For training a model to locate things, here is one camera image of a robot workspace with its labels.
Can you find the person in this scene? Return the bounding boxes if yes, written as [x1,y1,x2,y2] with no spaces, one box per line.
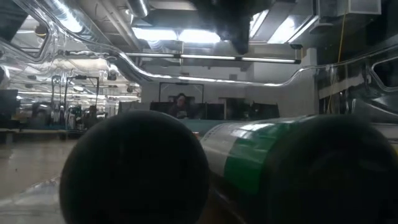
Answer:
[167,92,196,120]

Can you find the clear plastic bin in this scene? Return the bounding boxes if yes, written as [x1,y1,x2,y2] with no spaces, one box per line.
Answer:
[0,0,398,224]

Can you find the black equipment cabinet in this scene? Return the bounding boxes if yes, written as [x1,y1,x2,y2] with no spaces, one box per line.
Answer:
[248,101,280,121]

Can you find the black rectangular frame stand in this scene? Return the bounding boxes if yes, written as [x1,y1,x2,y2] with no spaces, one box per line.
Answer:
[158,81,205,103]

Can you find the silver air duct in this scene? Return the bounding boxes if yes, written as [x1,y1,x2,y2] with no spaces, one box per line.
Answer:
[125,0,150,19]

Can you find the green-labelled bottle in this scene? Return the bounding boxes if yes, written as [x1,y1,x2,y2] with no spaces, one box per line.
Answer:
[200,113,398,224]

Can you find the row of black monitors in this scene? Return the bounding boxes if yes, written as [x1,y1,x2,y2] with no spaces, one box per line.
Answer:
[149,101,225,121]

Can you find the yellow hanging cable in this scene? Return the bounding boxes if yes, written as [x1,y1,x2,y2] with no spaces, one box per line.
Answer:
[326,0,348,114]

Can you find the tall black frame stand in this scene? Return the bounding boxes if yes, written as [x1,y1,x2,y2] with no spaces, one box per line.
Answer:
[63,75,100,125]

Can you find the grey cabinet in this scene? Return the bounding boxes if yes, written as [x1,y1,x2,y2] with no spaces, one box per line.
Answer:
[117,101,150,114]

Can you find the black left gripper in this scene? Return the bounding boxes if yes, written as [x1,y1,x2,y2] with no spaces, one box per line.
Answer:
[190,0,276,55]

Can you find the teal mat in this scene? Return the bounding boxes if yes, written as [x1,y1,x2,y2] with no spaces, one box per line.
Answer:
[182,119,233,136]

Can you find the long ceiling light strip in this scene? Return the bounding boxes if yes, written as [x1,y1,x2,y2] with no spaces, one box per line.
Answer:
[124,52,302,65]

